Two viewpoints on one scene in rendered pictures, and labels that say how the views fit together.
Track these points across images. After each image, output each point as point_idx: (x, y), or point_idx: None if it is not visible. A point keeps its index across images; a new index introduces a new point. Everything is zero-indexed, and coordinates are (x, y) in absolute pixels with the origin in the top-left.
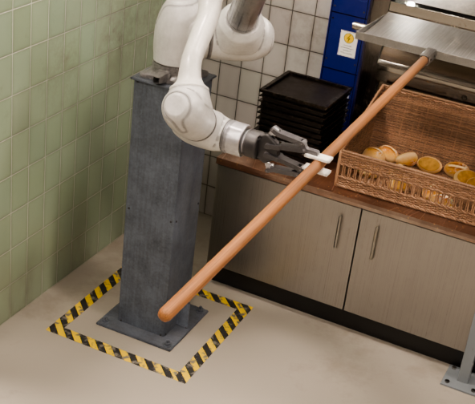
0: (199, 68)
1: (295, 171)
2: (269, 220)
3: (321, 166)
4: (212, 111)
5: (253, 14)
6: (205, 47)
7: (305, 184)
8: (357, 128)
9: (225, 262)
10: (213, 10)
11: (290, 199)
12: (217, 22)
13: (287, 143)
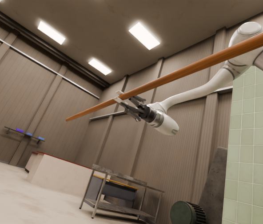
0: (165, 100)
1: (129, 111)
2: (89, 109)
3: (117, 96)
4: (153, 109)
5: None
6: (177, 95)
7: (105, 102)
8: (157, 78)
9: (76, 114)
10: (201, 86)
11: (97, 105)
12: (197, 89)
13: (138, 102)
